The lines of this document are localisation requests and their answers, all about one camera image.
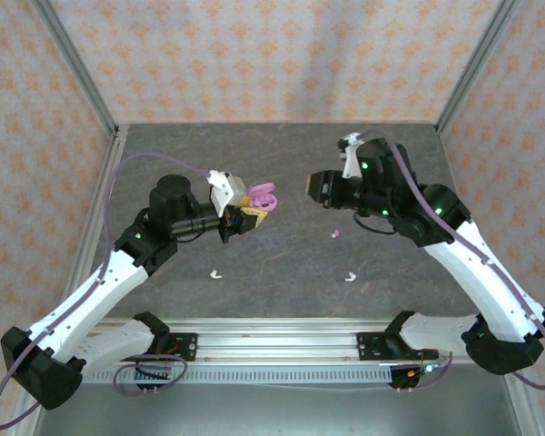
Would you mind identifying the pink earbud charging case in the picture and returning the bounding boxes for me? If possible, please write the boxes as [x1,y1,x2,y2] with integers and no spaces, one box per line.
[247,181,282,214]

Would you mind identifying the grey metal lower panel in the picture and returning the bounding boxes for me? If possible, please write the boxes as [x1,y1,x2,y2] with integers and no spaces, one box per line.
[31,383,523,436]

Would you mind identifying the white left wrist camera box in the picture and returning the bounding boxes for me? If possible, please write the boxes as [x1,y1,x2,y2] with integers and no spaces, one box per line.
[207,169,248,218]

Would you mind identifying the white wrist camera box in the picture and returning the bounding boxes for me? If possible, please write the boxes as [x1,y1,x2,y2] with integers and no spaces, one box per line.
[336,132,370,179]
[207,169,248,218]

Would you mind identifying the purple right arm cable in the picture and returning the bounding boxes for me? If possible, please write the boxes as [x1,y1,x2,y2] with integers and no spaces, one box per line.
[356,130,545,392]

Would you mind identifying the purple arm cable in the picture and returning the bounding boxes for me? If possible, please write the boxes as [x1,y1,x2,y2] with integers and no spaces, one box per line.
[356,130,545,392]
[0,152,214,431]

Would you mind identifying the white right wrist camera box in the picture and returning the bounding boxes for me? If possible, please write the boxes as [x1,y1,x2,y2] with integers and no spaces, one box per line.
[336,132,370,179]

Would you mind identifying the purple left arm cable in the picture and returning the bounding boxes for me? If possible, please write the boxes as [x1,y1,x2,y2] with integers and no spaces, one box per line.
[0,152,214,431]

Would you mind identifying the aluminium table side rail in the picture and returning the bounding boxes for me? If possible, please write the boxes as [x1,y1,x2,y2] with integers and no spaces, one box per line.
[67,124,131,296]

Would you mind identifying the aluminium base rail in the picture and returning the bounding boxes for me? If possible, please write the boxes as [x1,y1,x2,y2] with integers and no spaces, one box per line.
[76,317,481,365]

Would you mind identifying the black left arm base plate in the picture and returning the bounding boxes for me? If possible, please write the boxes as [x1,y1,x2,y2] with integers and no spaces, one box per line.
[135,332,199,364]

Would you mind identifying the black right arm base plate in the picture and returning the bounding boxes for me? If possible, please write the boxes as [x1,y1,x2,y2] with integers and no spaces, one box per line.
[356,332,437,363]

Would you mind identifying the aluminium frame post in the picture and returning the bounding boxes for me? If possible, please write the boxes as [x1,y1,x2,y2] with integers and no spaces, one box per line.
[29,0,122,137]
[434,0,526,137]

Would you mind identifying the grey slotted cable duct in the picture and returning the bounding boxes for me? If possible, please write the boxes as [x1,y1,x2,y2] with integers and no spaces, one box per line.
[81,368,394,387]

